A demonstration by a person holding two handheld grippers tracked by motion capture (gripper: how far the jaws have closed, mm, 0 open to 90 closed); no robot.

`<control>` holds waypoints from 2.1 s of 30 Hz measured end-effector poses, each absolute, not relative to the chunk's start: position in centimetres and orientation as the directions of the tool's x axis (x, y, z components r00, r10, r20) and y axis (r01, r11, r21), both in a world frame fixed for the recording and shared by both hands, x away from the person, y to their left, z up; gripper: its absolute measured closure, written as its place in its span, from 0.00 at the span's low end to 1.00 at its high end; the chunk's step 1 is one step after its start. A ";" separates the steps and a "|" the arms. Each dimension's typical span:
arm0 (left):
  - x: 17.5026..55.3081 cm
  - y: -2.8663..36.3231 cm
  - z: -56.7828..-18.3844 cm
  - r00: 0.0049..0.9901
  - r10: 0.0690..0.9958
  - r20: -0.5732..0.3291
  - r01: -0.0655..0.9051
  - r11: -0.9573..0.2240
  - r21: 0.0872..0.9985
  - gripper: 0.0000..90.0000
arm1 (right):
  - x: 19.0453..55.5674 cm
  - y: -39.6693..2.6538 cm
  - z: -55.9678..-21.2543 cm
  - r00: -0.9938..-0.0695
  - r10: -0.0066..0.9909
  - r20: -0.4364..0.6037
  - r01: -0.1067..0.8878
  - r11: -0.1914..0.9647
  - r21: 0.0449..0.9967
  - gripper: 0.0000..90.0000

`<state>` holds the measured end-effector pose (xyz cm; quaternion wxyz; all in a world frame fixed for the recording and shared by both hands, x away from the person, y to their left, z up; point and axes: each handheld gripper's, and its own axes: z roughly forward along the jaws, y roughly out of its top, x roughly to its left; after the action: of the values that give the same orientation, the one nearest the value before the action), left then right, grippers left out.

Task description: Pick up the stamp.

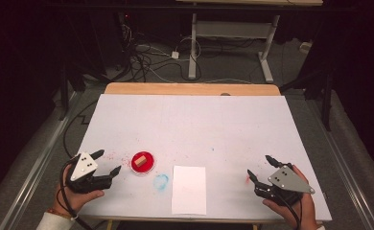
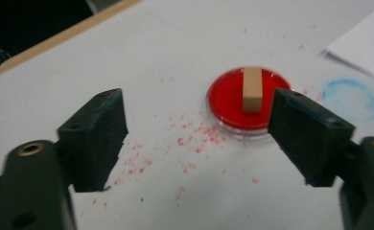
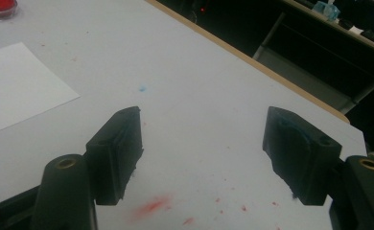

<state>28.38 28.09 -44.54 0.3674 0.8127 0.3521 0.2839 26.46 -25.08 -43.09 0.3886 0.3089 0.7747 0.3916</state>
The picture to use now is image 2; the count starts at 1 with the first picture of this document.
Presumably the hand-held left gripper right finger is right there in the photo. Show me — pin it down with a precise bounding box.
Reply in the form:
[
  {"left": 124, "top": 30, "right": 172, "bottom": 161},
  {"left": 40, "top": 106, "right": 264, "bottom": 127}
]
[{"left": 268, "top": 87, "right": 357, "bottom": 188}]

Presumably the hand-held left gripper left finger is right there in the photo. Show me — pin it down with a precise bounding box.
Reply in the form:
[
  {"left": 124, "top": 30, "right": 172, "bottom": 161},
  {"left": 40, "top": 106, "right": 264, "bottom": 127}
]
[{"left": 56, "top": 87, "right": 129, "bottom": 194}]

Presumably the beige wooden stamp block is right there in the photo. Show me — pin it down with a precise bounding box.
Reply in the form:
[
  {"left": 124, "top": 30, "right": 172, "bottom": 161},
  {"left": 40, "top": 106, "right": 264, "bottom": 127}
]
[{"left": 242, "top": 65, "right": 264, "bottom": 115}]

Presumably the round red ink pad dish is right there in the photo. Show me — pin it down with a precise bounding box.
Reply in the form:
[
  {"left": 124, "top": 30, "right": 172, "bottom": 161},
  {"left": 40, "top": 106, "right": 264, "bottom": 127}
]
[{"left": 206, "top": 66, "right": 293, "bottom": 137}]

